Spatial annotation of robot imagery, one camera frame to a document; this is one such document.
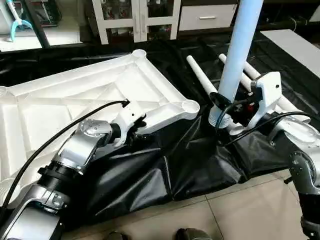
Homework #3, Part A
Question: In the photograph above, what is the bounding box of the white plastic table leg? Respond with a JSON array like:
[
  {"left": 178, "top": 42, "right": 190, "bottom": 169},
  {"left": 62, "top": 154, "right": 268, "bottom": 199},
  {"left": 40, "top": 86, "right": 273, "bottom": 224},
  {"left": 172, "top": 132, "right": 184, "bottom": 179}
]
[
  {"left": 218, "top": 53, "right": 254, "bottom": 94},
  {"left": 208, "top": 0, "right": 265, "bottom": 130},
  {"left": 243, "top": 61, "right": 301, "bottom": 114},
  {"left": 185, "top": 54, "right": 221, "bottom": 96}
]

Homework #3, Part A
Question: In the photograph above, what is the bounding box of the white plastic table top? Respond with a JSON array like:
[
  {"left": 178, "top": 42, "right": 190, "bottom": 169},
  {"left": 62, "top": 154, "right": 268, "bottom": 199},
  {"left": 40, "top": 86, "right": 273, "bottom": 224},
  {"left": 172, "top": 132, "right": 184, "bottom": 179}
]
[{"left": 0, "top": 48, "right": 201, "bottom": 212}]

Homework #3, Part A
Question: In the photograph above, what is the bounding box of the black work mat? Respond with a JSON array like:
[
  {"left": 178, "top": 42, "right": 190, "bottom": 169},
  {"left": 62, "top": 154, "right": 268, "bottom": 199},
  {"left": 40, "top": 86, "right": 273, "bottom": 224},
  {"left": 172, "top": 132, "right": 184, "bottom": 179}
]
[{"left": 0, "top": 30, "right": 320, "bottom": 237}]

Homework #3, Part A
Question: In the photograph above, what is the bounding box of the white flat board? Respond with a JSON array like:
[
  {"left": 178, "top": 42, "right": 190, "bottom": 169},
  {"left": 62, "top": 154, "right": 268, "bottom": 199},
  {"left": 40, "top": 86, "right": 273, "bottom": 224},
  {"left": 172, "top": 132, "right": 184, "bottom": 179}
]
[{"left": 259, "top": 28, "right": 320, "bottom": 81}]

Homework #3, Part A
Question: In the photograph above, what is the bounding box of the black low shelf unit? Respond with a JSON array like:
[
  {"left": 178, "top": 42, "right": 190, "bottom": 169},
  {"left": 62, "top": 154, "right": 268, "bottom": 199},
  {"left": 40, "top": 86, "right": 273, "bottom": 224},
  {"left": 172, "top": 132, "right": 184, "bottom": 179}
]
[{"left": 180, "top": 0, "right": 320, "bottom": 37}]

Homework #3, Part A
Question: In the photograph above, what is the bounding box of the white glass door cabinet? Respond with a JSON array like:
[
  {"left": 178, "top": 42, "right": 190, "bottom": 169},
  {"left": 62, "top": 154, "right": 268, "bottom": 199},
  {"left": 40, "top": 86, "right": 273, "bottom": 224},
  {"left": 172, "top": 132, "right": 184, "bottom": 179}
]
[{"left": 91, "top": 0, "right": 182, "bottom": 45}]

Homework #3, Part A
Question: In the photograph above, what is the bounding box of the black left robot foot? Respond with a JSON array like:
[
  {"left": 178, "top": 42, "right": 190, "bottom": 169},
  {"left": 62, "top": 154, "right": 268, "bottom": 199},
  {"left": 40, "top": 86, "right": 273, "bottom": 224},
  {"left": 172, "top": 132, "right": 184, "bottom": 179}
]
[{"left": 102, "top": 230, "right": 129, "bottom": 240}]

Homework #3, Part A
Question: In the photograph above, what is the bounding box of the black slanted pole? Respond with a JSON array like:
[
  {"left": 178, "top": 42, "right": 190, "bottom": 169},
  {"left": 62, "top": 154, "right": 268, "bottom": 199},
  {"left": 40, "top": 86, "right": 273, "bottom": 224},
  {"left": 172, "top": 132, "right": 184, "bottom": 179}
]
[{"left": 24, "top": 0, "right": 51, "bottom": 49}]

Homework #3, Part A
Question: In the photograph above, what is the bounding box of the teal and white mop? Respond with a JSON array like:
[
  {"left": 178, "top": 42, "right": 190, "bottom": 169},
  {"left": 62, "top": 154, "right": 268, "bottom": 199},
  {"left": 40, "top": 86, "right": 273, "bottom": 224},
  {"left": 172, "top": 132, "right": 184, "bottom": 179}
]
[{"left": 4, "top": 0, "right": 34, "bottom": 44}]

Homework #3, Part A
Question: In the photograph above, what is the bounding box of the white drawer unit with handle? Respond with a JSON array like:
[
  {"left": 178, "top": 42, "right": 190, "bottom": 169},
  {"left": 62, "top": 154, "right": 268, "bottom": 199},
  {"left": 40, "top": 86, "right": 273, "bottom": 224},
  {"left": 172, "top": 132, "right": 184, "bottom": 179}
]
[{"left": 178, "top": 3, "right": 238, "bottom": 32}]

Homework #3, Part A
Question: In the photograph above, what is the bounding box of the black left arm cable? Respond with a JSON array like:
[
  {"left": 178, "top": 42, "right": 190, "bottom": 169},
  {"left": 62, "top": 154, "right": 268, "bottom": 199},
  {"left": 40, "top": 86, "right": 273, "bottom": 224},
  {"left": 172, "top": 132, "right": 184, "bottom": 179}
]
[{"left": 0, "top": 99, "right": 130, "bottom": 212}]

